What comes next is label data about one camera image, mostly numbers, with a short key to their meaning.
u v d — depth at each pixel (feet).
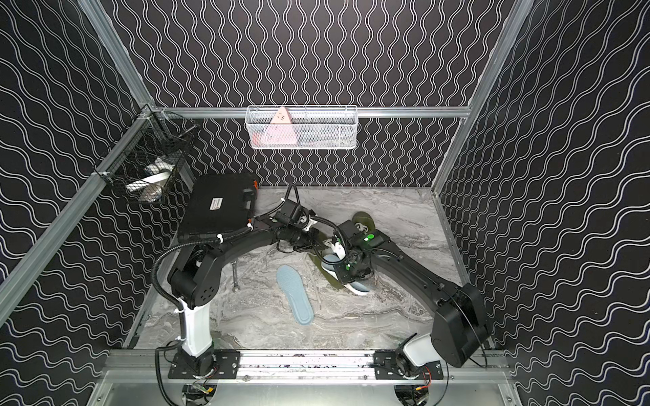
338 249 2.51
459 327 1.35
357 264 2.16
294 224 2.62
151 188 2.70
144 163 3.03
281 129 2.95
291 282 2.98
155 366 2.30
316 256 3.02
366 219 3.52
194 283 1.68
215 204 3.45
